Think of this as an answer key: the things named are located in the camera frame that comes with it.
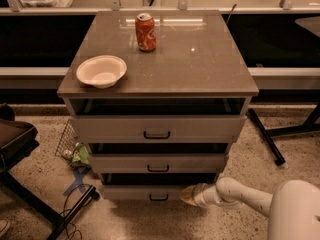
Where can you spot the black chair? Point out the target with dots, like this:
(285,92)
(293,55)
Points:
(17,139)

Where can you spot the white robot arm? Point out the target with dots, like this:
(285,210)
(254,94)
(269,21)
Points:
(293,210)

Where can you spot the white paper bowl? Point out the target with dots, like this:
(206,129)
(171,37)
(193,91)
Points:
(101,71)

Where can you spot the black floor stand right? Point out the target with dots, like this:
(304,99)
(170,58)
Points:
(310,125)

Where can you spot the green crumpled bag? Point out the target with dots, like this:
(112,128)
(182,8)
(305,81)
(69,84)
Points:
(78,157)

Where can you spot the wire mesh basket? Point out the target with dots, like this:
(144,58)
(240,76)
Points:
(67,141)

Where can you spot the grey drawer cabinet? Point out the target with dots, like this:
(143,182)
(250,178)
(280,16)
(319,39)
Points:
(196,69)

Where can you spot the black floor stand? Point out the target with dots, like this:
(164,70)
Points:
(60,221)
(310,125)

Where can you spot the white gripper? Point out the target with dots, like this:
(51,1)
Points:
(200,197)

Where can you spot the black floor stand left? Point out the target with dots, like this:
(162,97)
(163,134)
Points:
(60,221)

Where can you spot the orange soda can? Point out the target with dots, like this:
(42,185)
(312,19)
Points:
(144,26)

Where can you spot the shoe tip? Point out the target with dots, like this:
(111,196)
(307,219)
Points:
(4,226)

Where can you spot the grey drawer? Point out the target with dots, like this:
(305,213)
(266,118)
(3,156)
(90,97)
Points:
(150,187)
(157,163)
(158,129)

